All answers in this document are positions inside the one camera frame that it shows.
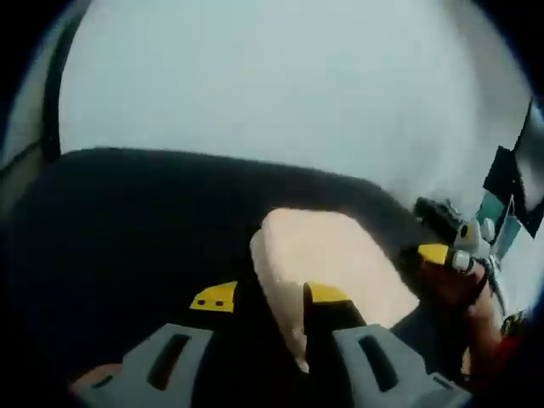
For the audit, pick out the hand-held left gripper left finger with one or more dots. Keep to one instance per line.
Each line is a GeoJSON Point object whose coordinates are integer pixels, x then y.
{"type": "Point", "coordinates": [166, 344]}

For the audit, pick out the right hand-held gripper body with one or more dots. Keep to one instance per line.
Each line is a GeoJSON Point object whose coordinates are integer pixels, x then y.
{"type": "Point", "coordinates": [472, 242]}

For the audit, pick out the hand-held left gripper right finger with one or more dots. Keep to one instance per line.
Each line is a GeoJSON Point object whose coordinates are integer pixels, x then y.
{"type": "Point", "coordinates": [399, 344]}

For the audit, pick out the pink fluffy towel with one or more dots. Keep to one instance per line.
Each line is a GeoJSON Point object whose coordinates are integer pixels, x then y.
{"type": "Point", "coordinates": [323, 255]}

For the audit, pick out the person's right hand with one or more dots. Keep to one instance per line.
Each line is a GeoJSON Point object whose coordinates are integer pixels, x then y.
{"type": "Point", "coordinates": [455, 287]}

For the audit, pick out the person's left hand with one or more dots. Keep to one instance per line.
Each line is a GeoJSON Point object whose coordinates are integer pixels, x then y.
{"type": "Point", "coordinates": [95, 376]}

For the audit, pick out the teal cabinet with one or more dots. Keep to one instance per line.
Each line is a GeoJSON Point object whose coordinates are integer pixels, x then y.
{"type": "Point", "coordinates": [506, 238]}

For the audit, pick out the small black monitor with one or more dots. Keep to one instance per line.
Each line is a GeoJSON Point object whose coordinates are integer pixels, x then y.
{"type": "Point", "coordinates": [501, 174]}

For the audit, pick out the dark curved pole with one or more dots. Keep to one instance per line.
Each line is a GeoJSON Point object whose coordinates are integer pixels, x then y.
{"type": "Point", "coordinates": [53, 93]}

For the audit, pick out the large black wall screen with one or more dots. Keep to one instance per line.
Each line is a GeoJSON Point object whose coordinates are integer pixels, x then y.
{"type": "Point", "coordinates": [533, 161]}

